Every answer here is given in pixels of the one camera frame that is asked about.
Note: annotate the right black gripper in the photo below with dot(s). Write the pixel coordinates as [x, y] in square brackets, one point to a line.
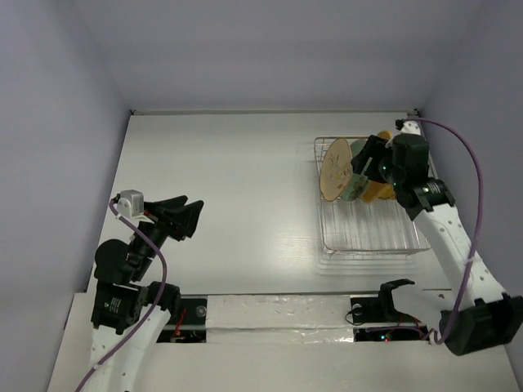
[377, 162]

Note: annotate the wire dish rack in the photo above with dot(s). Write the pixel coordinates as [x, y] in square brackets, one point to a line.
[359, 228]

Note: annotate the beige bird pattern plate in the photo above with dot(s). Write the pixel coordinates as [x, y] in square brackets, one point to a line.
[336, 170]

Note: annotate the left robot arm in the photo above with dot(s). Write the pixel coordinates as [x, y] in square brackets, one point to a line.
[133, 300]

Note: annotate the yellow plate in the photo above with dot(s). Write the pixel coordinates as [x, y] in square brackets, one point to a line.
[372, 191]
[387, 193]

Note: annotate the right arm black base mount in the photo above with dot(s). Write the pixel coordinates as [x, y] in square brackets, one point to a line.
[379, 308]

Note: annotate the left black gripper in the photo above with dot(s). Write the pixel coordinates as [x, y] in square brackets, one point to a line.
[177, 218]

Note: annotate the front yellow plate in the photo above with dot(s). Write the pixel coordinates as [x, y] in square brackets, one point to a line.
[372, 191]

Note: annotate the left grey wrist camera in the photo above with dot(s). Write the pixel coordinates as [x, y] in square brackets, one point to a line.
[130, 204]

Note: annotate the green flower plate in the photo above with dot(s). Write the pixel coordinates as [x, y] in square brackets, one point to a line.
[358, 183]

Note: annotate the middle yellow plate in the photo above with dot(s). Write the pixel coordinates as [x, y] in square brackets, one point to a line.
[387, 193]

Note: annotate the white foam block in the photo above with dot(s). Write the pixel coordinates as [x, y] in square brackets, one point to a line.
[278, 319]

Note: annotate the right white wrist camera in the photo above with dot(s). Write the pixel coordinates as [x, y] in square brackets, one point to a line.
[405, 126]

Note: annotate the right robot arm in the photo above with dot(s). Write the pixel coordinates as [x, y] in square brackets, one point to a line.
[482, 314]

